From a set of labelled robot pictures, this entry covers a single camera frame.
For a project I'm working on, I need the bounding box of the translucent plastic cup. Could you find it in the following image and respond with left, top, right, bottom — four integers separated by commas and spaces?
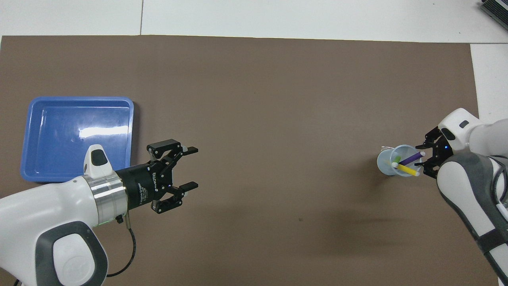
377, 145, 422, 177

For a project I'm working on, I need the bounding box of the blue plastic tray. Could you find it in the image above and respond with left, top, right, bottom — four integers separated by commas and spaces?
20, 97, 135, 183

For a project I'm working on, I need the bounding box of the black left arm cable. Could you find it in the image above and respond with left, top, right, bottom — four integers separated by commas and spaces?
106, 214, 137, 278

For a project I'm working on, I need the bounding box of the brown table mat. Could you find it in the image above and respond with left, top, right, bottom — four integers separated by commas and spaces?
0, 35, 499, 286

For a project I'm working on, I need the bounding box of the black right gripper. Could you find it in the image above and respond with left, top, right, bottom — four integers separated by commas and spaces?
415, 127, 453, 178

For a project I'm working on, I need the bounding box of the purple pen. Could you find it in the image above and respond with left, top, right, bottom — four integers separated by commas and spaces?
399, 151, 426, 166

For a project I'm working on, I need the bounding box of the yellow pen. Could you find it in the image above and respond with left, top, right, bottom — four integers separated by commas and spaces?
392, 162, 420, 177

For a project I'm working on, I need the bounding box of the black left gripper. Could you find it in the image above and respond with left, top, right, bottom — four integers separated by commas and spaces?
115, 139, 199, 215

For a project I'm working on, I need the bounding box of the grey ribbed device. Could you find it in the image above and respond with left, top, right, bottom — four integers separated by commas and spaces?
478, 0, 508, 24

